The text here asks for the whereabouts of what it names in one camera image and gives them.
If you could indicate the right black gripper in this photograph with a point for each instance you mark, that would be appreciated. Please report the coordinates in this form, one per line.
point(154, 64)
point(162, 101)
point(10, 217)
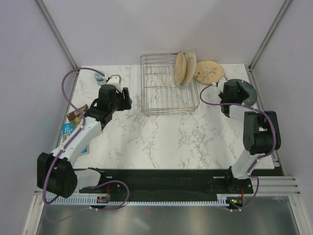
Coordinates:
point(242, 94)

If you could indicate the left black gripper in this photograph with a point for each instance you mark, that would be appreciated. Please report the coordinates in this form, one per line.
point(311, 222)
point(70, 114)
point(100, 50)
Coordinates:
point(126, 103)

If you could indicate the dark teal plate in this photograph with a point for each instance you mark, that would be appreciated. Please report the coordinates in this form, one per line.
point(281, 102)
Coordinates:
point(254, 93)

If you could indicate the blue and cream plate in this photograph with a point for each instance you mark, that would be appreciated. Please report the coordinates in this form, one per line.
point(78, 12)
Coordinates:
point(191, 62)

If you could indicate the cream plate with yellow bird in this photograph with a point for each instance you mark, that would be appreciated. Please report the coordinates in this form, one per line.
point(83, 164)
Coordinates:
point(180, 68)

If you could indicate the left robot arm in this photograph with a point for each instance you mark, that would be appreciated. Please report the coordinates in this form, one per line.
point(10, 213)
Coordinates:
point(55, 173)

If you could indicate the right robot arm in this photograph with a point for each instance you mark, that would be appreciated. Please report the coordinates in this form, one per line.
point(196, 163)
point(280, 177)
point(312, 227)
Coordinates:
point(261, 135)

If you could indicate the small blue-lidded jar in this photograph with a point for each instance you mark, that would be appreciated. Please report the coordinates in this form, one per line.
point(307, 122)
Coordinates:
point(100, 77)

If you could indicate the cream plate with blue bird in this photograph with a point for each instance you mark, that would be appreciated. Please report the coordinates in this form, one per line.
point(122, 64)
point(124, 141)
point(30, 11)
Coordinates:
point(208, 72)

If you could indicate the brown and yellow book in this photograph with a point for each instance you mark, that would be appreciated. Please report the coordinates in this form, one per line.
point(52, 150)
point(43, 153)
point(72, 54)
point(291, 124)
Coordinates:
point(75, 116)

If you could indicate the blue paperback book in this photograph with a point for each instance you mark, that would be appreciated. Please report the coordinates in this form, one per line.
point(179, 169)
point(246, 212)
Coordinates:
point(66, 132)

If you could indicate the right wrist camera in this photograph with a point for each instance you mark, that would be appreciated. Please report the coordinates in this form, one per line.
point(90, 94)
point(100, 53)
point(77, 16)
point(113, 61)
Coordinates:
point(217, 84)

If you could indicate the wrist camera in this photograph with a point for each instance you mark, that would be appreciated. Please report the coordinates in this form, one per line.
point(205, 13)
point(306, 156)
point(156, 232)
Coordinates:
point(116, 81)
point(217, 84)

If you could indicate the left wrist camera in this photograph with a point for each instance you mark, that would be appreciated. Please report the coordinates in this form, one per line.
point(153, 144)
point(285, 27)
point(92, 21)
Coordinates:
point(116, 81)

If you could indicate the metal wire dish rack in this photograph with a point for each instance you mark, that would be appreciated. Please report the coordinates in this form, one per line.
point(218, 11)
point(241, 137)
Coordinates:
point(159, 94)

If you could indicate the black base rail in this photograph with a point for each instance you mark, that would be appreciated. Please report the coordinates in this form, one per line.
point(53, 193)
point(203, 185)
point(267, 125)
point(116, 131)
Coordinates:
point(180, 185)

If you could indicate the white cable duct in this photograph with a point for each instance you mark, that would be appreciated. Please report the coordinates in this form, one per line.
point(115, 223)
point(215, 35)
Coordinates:
point(91, 200)

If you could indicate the aluminium frame profile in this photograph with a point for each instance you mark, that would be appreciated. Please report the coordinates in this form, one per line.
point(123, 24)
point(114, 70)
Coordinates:
point(55, 31)

